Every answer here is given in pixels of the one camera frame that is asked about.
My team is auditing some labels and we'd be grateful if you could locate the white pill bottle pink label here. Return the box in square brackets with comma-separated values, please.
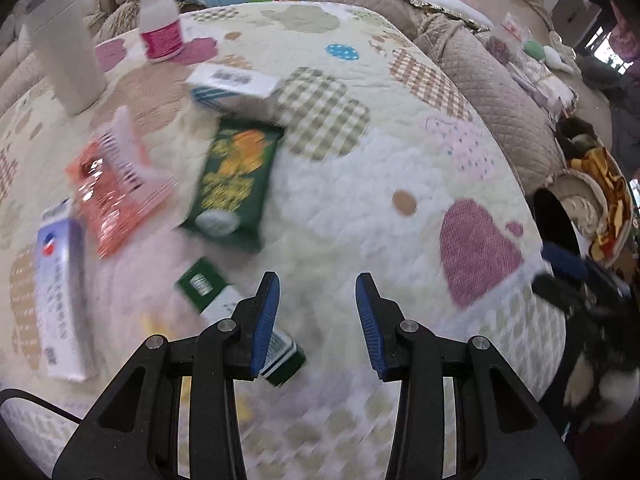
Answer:
[139, 0, 184, 62]

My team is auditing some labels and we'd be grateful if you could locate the white blue striped medicine box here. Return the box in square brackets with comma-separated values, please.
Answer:
[184, 63, 281, 122]

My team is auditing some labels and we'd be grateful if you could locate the yellow brown cloth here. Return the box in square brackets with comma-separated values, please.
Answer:
[570, 146, 634, 266]

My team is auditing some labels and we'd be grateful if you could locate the green white small box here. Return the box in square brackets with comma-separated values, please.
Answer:
[177, 258, 306, 387]

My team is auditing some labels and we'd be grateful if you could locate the orange transparent snack wrapper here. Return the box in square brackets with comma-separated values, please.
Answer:
[66, 106, 175, 258]

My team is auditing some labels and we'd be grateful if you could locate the beige tufted sofa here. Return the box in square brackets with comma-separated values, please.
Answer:
[1, 0, 553, 192]

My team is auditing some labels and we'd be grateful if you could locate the white thermos bottle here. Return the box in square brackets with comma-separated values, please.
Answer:
[25, 0, 106, 115]

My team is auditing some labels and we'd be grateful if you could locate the black cable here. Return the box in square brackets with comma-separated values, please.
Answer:
[0, 388, 84, 424]

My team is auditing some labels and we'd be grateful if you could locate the green snack packet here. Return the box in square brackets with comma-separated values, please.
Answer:
[180, 118, 284, 252]

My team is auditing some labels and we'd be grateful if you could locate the large white blue medicine box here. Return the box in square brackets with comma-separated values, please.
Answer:
[35, 198, 96, 382]

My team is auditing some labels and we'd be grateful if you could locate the green plush toy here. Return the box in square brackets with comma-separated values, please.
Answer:
[522, 39, 546, 62]

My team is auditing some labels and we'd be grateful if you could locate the patchwork quilted table cover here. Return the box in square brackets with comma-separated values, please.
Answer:
[1, 3, 565, 479]

